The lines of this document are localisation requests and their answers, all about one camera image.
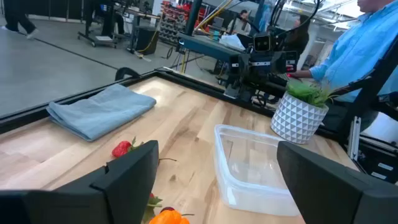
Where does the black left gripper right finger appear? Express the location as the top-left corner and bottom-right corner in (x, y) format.
(276, 141), (374, 224)

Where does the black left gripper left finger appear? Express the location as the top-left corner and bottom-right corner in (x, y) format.
(54, 139), (159, 224)

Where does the small strawberry with leaves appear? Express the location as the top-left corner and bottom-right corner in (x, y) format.
(142, 192), (164, 224)
(111, 136), (146, 159)

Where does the orange peeled tangerine toy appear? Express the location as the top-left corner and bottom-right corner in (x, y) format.
(148, 210), (190, 224)

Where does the clear plastic tupperware container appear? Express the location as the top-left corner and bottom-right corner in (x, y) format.
(213, 124), (302, 217)

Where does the white plastic bag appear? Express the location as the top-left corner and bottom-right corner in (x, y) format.
(218, 33), (246, 51)

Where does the person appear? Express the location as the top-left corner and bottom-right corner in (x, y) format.
(0, 0), (40, 40)
(287, 0), (398, 133)
(283, 14), (311, 57)
(226, 9), (252, 35)

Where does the grey workstation desk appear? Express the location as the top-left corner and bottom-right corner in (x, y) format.
(176, 32), (249, 65)

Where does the white geometric plant pot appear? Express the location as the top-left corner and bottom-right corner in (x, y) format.
(270, 91), (330, 145)

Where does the black pole with boom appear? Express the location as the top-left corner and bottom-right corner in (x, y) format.
(184, 0), (203, 35)

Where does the blue folded cloth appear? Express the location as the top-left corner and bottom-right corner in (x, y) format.
(45, 83), (157, 142)

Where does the rack of red bins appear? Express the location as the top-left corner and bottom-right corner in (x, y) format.
(157, 0), (189, 46)

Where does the black box on floor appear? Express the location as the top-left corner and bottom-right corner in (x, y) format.
(135, 26), (160, 56)

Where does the black rolling desk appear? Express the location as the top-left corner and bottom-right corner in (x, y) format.
(76, 0), (137, 49)

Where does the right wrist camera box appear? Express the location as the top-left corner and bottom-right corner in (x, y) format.
(252, 33), (272, 53)

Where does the black right camera cable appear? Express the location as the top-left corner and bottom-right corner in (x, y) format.
(269, 0), (323, 37)

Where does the black aluminium rig frame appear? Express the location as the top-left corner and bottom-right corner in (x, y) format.
(0, 37), (398, 184)

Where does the black partition wall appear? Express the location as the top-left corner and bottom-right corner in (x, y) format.
(26, 0), (94, 20)

